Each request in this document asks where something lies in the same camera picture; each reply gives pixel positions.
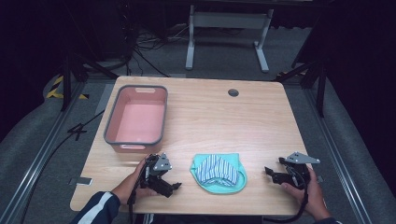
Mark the person's left hand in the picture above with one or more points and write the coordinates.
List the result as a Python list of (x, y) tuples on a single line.
[(129, 186)]

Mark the teal and striped cloth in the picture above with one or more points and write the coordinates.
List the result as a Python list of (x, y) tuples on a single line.
[(218, 174)]

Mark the person's right hand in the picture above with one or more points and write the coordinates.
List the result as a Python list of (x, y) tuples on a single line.
[(314, 199)]

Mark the yellow and black floor tape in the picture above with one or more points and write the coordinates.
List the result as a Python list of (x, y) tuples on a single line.
[(53, 91)]

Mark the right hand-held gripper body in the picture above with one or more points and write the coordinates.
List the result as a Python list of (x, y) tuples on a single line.
[(299, 174)]

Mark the grey tape patch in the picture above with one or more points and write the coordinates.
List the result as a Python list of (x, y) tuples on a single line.
[(81, 181)]

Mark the black tripod stand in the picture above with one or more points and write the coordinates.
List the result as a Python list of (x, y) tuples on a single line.
[(320, 87), (66, 84)]

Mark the grey metal table frame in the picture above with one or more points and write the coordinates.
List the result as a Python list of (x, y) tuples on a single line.
[(229, 20)]

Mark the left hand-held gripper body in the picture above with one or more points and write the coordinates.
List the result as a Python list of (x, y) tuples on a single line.
[(162, 163)]

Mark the pink basin with grey rim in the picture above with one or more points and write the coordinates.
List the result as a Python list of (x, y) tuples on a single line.
[(141, 119)]

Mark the aluminium floor rail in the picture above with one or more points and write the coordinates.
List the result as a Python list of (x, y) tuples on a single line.
[(339, 161), (37, 161)]

